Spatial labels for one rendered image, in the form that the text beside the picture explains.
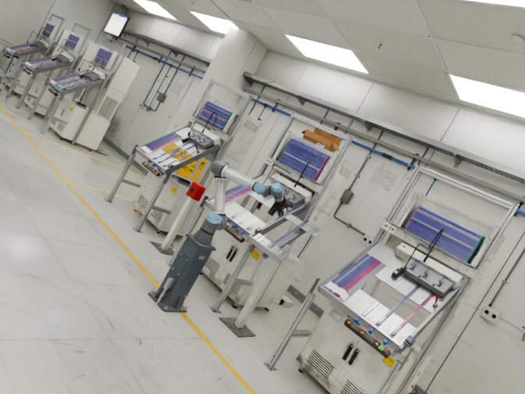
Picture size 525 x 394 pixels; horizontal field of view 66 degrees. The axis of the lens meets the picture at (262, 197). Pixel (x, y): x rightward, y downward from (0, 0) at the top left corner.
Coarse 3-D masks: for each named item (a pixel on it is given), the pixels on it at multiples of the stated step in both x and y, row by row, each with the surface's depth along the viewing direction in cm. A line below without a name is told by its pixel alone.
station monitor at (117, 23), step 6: (114, 12) 697; (114, 18) 691; (120, 18) 677; (126, 18) 666; (108, 24) 698; (114, 24) 684; (120, 24) 671; (126, 24) 665; (108, 30) 692; (114, 30) 678; (120, 30) 665; (120, 36) 667
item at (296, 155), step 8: (288, 144) 404; (296, 144) 398; (304, 144) 396; (288, 152) 401; (296, 152) 396; (304, 152) 390; (312, 152) 384; (320, 152) 379; (280, 160) 404; (288, 160) 399; (296, 160) 393; (304, 160) 388; (312, 160) 382; (320, 160) 377; (296, 168) 391; (304, 168) 385; (312, 168) 379; (320, 168) 374; (312, 176) 377
